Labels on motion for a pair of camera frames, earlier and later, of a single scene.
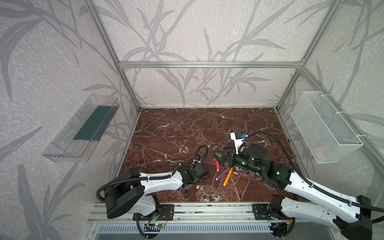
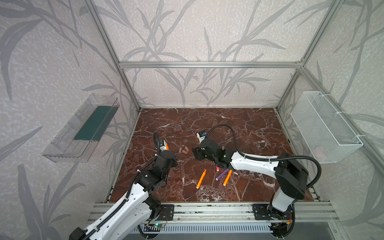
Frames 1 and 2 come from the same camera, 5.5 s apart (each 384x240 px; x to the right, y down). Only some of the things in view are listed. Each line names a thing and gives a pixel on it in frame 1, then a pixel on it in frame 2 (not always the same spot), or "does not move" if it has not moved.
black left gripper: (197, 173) → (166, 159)
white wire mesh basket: (328, 136) does not move
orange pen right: (228, 176) does not move
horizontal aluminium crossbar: (256, 65) does not move
